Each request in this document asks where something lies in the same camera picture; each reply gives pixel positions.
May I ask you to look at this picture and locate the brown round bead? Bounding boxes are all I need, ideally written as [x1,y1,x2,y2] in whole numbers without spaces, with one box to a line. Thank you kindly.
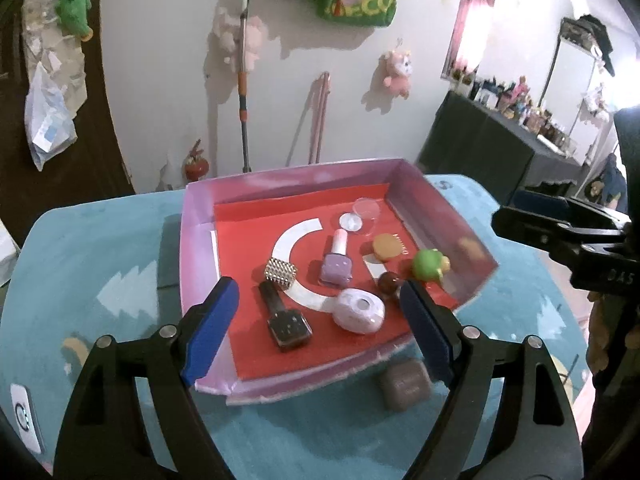
[377,271,405,299]

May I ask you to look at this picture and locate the dark wooden door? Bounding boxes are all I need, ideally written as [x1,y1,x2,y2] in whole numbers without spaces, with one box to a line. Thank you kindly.
[0,0,137,243]

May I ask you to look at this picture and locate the white box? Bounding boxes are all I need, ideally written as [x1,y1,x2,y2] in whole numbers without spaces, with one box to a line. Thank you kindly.
[0,219,22,287]

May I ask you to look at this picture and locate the person's right forearm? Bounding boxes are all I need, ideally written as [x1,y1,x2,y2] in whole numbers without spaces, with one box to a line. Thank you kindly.
[581,287,640,463]

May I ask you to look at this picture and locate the white power strip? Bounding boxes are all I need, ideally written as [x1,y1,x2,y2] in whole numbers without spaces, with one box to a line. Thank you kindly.
[10,383,45,455]

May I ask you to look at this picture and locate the clear plastic cap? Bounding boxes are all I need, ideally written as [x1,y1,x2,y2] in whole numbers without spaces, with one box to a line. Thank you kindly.
[352,197,382,222]

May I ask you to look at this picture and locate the grey-brown earbuds case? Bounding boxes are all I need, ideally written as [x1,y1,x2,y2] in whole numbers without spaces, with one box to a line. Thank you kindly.
[377,358,433,412]

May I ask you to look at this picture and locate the red paper liner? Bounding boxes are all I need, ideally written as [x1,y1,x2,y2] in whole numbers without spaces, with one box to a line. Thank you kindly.
[210,183,459,381]

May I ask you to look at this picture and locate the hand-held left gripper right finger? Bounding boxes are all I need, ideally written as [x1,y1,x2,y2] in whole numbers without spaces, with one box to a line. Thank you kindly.
[398,280,584,480]

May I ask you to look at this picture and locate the crumpled clear plastic sheet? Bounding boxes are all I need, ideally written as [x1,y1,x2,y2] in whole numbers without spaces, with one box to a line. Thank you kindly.
[22,0,103,108]

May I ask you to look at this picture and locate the purple nail polish bottle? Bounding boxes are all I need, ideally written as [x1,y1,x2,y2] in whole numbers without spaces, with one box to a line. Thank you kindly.
[317,229,354,287]

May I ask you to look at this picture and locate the dark cloth covered dresser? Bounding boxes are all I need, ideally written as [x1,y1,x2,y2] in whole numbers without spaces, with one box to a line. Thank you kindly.
[417,90,597,202]

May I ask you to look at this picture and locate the pale pink plush toy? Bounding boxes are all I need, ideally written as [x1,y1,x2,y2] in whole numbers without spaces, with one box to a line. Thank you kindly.
[212,12,267,72]

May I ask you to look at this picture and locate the row of small bottles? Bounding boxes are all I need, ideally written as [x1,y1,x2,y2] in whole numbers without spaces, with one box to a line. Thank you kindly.
[449,67,577,154]

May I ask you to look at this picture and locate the standing mirror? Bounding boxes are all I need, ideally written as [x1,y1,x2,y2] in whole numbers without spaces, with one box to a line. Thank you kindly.
[539,17,617,167]

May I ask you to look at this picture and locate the pink curtained window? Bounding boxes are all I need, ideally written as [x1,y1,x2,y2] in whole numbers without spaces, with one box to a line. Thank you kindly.
[439,0,501,82]

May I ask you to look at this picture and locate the pink cardboard box tray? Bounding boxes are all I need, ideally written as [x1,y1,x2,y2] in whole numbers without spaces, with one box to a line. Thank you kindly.
[179,158,500,407]

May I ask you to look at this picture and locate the dark hat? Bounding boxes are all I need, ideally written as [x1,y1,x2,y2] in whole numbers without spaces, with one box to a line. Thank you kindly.
[574,14,615,77]

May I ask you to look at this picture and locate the black nail polish bottle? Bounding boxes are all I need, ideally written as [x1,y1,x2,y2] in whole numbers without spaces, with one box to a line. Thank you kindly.
[258,280,314,352]

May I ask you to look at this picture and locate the orange round compact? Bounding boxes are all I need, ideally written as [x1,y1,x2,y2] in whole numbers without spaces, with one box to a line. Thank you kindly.
[372,234,407,263]

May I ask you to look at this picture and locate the green dinosaur plush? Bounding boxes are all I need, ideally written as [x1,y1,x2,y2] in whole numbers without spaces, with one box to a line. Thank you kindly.
[54,0,95,43]

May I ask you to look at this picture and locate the hanging plastic bag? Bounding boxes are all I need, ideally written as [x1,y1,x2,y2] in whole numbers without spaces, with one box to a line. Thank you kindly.
[24,60,79,173]

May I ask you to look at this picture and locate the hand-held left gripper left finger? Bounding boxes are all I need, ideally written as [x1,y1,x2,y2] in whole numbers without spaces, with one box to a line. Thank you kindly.
[52,276,242,480]

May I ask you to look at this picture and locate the pink bear plush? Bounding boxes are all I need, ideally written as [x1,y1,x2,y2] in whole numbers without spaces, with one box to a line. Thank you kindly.
[382,49,416,99]

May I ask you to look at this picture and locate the red strawberry plush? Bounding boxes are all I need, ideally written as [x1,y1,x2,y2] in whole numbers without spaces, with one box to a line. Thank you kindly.
[183,139,209,182]

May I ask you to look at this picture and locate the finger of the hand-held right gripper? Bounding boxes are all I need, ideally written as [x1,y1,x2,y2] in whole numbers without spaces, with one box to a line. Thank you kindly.
[515,191,631,231]
[491,207,626,261]

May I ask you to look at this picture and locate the pink round gadget case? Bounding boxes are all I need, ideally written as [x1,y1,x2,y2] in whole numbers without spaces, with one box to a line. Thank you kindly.
[332,288,387,335]

